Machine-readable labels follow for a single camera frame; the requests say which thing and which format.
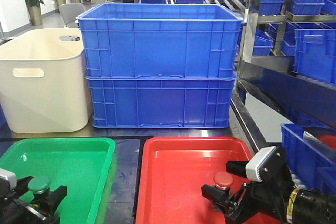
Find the red push button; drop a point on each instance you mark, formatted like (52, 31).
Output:
(223, 180)

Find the blue crate stacked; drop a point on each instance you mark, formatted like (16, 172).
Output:
(161, 102)
(160, 40)

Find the green plastic tray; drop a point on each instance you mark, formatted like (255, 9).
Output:
(84, 164)

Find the blue bin lower right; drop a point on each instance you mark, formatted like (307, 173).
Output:
(312, 161)

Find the blue crate upper stacked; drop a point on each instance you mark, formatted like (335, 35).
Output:
(160, 40)

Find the potted green plant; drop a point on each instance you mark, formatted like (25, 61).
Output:
(34, 11)

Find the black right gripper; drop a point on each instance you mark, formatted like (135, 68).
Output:
(270, 198)

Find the red plastic tray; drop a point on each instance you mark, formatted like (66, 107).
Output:
(173, 171)

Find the blue crate lower stacked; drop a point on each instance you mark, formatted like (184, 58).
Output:
(161, 102)

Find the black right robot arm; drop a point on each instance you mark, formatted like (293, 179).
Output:
(304, 206)

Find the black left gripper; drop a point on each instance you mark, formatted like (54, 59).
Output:
(39, 210)

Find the white plastic tub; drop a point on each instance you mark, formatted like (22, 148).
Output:
(43, 83)

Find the grey office chair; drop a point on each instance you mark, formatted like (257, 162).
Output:
(69, 12)

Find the green push button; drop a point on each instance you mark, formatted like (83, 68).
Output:
(39, 185)

